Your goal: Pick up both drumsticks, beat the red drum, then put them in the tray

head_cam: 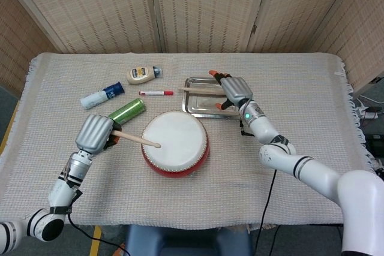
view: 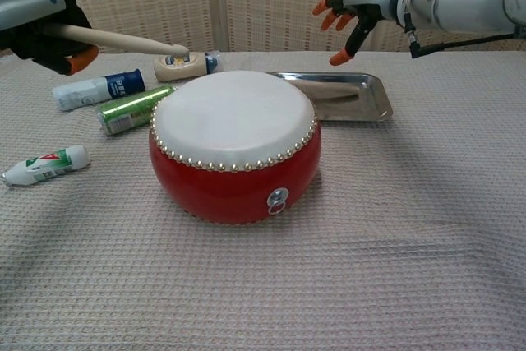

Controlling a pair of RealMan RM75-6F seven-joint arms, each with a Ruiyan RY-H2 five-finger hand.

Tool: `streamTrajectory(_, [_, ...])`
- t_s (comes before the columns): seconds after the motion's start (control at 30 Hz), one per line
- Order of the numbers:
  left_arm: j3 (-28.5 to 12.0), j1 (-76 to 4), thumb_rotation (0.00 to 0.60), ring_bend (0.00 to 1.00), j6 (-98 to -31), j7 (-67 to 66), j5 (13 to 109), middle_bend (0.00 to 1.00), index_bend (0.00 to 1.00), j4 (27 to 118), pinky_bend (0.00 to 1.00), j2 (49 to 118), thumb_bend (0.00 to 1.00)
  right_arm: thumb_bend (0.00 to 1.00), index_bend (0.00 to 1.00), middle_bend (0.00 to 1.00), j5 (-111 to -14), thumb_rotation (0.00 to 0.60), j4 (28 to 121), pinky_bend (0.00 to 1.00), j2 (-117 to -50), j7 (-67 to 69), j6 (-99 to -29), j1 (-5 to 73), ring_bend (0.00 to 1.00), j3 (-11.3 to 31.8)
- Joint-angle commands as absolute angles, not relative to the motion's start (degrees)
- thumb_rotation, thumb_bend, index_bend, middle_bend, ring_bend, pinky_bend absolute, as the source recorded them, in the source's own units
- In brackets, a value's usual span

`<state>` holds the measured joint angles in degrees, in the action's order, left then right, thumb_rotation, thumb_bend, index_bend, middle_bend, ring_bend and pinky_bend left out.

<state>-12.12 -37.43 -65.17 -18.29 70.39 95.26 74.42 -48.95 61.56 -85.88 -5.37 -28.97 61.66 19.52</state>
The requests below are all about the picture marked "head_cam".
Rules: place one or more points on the wooden drumstick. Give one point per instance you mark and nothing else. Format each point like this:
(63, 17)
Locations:
(138, 139)
(201, 90)

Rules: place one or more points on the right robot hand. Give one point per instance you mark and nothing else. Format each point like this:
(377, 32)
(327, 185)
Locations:
(238, 89)

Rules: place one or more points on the white power strip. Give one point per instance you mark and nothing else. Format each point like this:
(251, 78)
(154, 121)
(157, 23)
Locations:
(370, 115)

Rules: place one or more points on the red white marker pen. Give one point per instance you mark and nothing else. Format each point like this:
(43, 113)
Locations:
(156, 92)

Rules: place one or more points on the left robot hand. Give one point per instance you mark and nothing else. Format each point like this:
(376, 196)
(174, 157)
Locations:
(94, 131)

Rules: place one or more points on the black box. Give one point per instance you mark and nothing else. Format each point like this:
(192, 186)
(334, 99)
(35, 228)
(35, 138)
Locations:
(375, 143)

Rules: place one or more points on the green drink can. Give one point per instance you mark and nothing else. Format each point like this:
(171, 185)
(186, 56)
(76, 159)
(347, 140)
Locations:
(129, 110)

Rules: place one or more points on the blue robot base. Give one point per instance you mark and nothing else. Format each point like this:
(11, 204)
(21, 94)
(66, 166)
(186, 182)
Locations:
(180, 238)

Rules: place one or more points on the cream mayonnaise squeeze bottle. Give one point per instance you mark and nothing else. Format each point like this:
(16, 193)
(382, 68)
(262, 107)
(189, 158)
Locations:
(139, 75)

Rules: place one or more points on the woven folding screen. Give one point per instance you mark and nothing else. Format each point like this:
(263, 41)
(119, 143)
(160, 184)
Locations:
(90, 7)

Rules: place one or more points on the red drum white skin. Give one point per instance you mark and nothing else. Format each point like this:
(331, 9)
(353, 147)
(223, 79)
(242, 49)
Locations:
(177, 154)

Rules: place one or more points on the stainless steel tray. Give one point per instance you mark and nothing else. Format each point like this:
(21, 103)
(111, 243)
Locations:
(204, 103)

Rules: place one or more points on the orange packet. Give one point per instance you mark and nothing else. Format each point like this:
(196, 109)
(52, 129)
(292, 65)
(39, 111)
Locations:
(120, 250)

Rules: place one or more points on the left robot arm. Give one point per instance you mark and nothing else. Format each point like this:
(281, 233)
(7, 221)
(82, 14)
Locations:
(60, 187)

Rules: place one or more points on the beige woven tablecloth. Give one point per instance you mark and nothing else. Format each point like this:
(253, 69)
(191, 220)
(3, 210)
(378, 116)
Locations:
(300, 103)

